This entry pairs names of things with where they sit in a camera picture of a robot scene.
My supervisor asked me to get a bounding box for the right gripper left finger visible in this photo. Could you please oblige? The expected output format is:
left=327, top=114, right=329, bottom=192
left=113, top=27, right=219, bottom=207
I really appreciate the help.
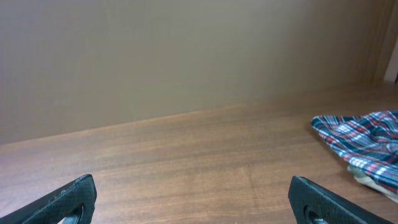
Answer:
left=1, top=174, right=97, bottom=224

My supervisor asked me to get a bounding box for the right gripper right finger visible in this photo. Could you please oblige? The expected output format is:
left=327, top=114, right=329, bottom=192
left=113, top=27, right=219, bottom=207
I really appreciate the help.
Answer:
left=288, top=176, right=391, bottom=224

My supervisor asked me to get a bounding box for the beige cloth under plaid shirt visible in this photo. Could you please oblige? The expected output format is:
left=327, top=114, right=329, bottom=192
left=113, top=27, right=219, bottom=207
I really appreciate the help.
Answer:
left=347, top=165, right=398, bottom=203

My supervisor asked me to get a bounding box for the red blue plaid shirt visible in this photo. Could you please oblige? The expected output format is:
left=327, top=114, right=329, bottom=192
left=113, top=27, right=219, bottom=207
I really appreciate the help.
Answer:
left=311, top=110, right=397, bottom=195

